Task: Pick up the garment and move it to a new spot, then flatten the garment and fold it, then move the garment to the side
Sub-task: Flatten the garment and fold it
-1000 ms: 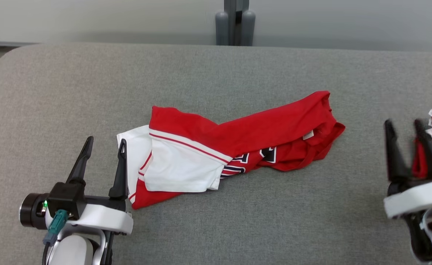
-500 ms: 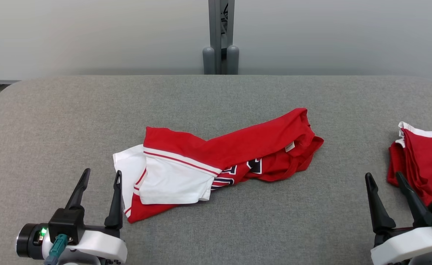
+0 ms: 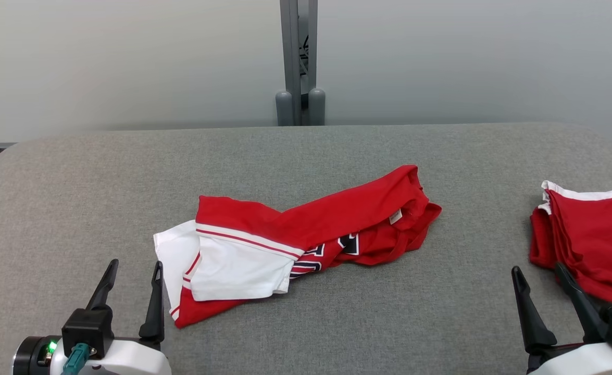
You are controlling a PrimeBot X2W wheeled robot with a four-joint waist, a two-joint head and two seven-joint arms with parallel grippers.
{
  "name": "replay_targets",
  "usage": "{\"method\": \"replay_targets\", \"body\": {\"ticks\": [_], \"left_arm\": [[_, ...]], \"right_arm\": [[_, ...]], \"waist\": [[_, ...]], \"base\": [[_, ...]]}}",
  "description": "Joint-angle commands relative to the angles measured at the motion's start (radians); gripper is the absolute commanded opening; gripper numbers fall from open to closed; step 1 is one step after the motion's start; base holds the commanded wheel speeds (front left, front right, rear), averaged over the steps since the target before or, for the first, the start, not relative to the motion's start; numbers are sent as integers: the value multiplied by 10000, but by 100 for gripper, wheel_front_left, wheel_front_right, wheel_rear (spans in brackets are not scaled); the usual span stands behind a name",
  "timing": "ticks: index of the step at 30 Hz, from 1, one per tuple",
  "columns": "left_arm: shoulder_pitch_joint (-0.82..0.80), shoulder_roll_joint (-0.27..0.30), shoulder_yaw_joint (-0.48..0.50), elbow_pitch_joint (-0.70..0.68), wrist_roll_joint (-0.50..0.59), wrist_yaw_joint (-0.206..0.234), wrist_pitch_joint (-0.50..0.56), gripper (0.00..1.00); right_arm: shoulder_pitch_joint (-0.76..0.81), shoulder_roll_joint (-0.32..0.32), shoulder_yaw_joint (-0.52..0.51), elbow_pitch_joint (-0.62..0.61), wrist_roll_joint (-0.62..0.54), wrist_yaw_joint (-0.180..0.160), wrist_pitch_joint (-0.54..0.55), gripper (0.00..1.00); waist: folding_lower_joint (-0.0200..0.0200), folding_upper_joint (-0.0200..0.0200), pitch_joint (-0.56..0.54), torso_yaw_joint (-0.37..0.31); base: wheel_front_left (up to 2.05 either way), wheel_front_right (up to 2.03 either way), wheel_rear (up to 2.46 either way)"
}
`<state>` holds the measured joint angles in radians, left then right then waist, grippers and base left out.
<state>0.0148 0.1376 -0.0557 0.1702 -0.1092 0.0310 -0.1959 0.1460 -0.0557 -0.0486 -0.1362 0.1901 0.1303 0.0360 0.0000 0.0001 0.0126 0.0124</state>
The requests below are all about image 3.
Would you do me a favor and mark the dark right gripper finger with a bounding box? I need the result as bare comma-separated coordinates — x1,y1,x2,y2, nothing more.
511,266,558,355
555,262,609,344

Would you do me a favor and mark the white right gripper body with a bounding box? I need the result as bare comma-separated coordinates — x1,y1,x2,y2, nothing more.
526,341,612,375

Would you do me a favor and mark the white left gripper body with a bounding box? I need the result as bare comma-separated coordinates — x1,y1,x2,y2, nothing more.
13,336,172,375

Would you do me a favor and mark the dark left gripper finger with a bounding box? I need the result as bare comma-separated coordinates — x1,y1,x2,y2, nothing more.
139,261,165,345
86,259,119,312

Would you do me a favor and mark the red shorts white waistband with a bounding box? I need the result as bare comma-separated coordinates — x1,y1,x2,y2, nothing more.
529,180,612,308

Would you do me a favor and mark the red white number jersey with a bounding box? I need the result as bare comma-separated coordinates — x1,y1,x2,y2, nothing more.
154,165,442,329

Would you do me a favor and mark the left arm teal-plug black cable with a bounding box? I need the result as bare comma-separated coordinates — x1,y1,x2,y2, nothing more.
61,343,91,375

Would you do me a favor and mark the grey metal post stand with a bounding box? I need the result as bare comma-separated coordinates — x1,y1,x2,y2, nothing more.
276,0,326,127

